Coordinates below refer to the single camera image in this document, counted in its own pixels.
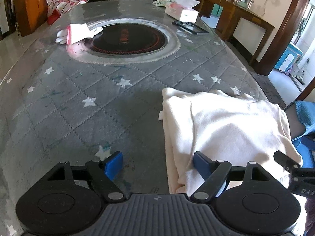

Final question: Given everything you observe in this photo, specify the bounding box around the cream white garment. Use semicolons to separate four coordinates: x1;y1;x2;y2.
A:
159;88;303;195

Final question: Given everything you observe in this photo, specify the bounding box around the grey quilted star table cover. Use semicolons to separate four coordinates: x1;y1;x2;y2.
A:
1;0;265;235

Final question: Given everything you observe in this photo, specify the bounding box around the round black induction cooktop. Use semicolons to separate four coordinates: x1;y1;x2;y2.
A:
83;23;169;55

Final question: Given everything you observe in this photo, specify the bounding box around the dark wooden sideboard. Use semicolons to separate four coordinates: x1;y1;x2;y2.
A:
199;0;274;65

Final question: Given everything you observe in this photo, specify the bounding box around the white pink glove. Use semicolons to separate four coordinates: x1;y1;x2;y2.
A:
55;23;103;45

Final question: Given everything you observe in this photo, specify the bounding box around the black flat tray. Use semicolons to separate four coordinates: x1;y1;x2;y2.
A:
172;21;209;35

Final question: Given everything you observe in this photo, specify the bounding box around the metal canister on sideboard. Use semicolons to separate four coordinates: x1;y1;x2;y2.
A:
247;0;254;10

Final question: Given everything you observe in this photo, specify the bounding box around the pink white tissue box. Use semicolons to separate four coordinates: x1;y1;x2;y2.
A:
165;0;200;23

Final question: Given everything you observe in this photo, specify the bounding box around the polka dot play tent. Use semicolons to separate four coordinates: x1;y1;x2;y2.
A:
46;0;86;26

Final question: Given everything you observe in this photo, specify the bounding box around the brown wooden shelf cabinet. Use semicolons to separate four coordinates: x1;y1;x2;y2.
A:
13;0;47;37

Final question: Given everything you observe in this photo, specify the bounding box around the crumpled patterned cloth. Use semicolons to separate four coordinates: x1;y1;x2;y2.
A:
152;0;177;7

